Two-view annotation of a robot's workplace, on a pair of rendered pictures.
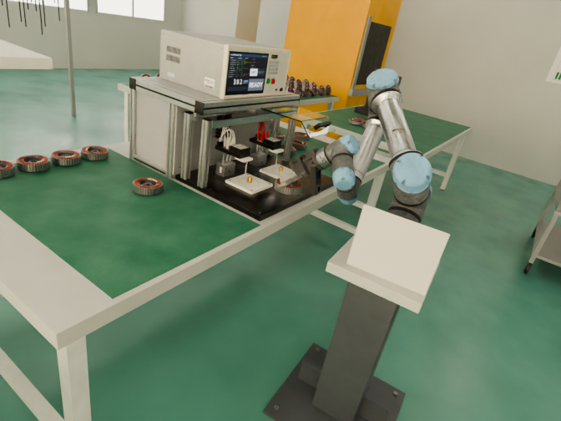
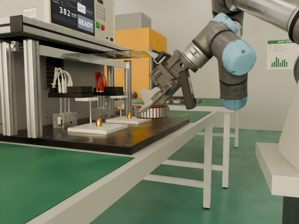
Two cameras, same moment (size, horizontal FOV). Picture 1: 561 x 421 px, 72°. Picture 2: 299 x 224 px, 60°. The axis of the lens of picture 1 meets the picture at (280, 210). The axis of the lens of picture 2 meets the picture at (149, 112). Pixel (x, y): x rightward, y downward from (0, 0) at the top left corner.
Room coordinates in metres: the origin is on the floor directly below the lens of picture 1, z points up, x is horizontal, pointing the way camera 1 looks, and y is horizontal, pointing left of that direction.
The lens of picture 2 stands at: (0.67, 0.12, 0.92)
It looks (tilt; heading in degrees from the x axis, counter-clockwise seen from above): 5 degrees down; 351
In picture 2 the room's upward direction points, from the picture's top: straight up
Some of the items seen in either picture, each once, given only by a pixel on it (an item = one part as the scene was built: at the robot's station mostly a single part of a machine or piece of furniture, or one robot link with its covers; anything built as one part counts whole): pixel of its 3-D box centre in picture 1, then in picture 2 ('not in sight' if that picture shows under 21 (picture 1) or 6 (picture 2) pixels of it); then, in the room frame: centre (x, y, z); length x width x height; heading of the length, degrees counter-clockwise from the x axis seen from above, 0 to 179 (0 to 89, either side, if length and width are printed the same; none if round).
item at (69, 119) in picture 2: (225, 168); (65, 119); (1.66, 0.28, 0.80); 0.07 x 0.05 x 0.06; 149
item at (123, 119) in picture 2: (280, 172); (129, 119); (1.79, 0.03, 0.78); 0.15 x 0.15 x 0.01; 59
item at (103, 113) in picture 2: (258, 159); (100, 113); (1.87, 0.16, 0.80); 0.07 x 0.05 x 0.06; 149
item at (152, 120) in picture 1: (152, 133); not in sight; (1.61, 0.61, 0.91); 0.28 x 0.03 x 0.32; 59
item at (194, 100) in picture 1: (222, 92); (49, 46); (1.85, 0.37, 1.09); 0.68 x 0.44 x 0.05; 149
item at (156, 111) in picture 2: (288, 185); (151, 111); (1.48, -0.01, 0.84); 0.11 x 0.11 x 0.04
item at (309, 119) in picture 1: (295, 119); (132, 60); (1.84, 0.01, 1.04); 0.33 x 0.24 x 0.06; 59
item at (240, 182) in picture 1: (249, 183); (98, 127); (1.58, 0.16, 0.78); 0.15 x 0.15 x 0.01; 59
